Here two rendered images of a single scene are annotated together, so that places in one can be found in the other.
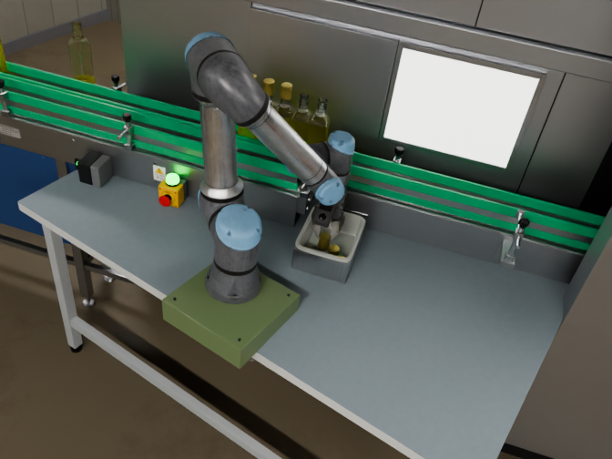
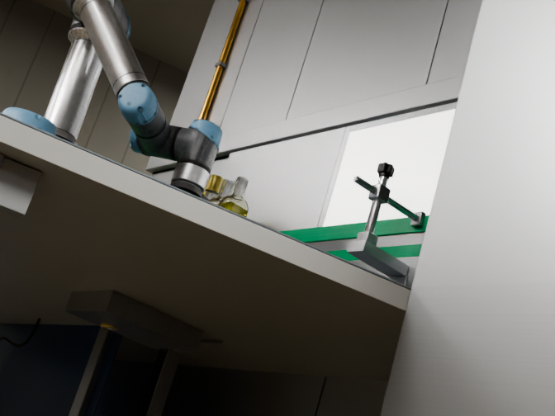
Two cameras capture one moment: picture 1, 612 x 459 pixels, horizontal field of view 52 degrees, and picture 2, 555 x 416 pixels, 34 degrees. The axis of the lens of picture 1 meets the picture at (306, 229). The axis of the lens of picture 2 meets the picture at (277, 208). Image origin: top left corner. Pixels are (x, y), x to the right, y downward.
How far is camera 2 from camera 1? 224 cm
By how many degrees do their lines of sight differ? 72
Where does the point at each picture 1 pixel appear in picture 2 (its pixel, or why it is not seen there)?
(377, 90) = (318, 190)
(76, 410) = not seen: outside the picture
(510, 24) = (458, 69)
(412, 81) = (353, 165)
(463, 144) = not seen: hidden behind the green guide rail
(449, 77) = (391, 144)
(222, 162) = (60, 95)
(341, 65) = (291, 176)
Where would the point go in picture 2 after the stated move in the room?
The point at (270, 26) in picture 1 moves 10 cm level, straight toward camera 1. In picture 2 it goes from (240, 163) to (221, 145)
